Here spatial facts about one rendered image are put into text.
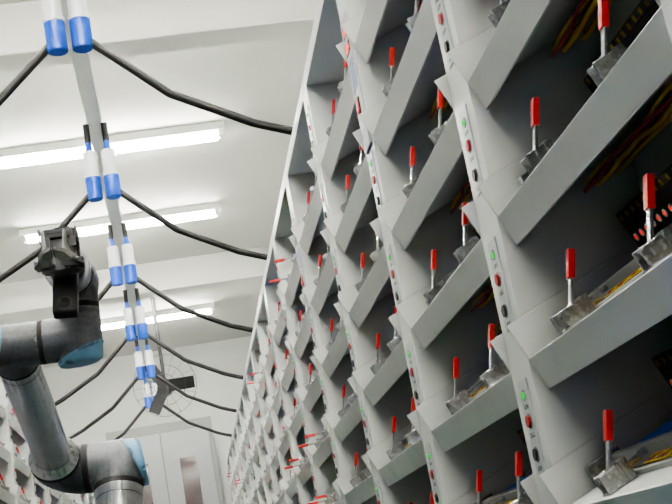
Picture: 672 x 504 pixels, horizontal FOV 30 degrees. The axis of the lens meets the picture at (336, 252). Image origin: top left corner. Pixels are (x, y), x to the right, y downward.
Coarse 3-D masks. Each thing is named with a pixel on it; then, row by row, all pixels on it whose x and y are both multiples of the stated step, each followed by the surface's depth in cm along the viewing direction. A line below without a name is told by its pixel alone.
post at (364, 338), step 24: (312, 96) 317; (336, 96) 317; (312, 120) 315; (336, 168) 312; (336, 192) 310; (360, 240) 308; (384, 312) 304; (360, 336) 301; (384, 336) 302; (360, 360) 300; (408, 384) 299; (360, 408) 306; (384, 408) 297; (408, 408) 298; (384, 432) 296; (408, 480) 293
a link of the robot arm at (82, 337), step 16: (80, 304) 249; (96, 304) 252; (48, 320) 250; (64, 320) 249; (80, 320) 248; (96, 320) 251; (48, 336) 247; (64, 336) 247; (80, 336) 248; (96, 336) 250; (48, 352) 247; (64, 352) 248; (80, 352) 247; (96, 352) 249; (64, 368) 251
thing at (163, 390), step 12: (156, 324) 955; (156, 336) 953; (156, 372) 922; (144, 384) 914; (156, 384) 918; (180, 384) 921; (192, 384) 922; (156, 396) 917; (156, 408) 914; (168, 408) 911
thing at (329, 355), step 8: (336, 304) 312; (336, 328) 328; (344, 328) 315; (336, 336) 329; (344, 336) 320; (328, 344) 352; (336, 344) 334; (344, 344) 325; (320, 352) 370; (328, 352) 350; (336, 352) 340; (344, 352) 331; (320, 360) 370; (328, 360) 356; (336, 360) 346; (328, 368) 362; (328, 376) 369
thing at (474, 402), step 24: (456, 360) 211; (504, 360) 168; (456, 384) 210; (480, 384) 210; (504, 384) 173; (432, 408) 227; (456, 408) 208; (480, 408) 190; (504, 408) 179; (432, 432) 225; (456, 432) 210
